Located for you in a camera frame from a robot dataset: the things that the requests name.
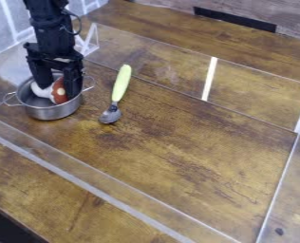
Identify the red toy mushroom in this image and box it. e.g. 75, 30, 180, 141
31, 77, 68, 104

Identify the spoon with yellow-green handle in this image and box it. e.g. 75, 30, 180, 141
99, 65, 132, 123

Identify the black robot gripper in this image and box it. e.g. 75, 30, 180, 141
23, 0, 83, 100

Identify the clear acrylic triangle bracket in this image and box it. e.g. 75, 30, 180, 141
75, 23, 99, 56

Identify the small silver pot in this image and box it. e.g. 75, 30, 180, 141
5, 71, 92, 121

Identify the black bar on wall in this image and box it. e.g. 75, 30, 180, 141
192, 7, 276, 33

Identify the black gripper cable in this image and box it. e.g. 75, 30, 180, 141
59, 8, 83, 36

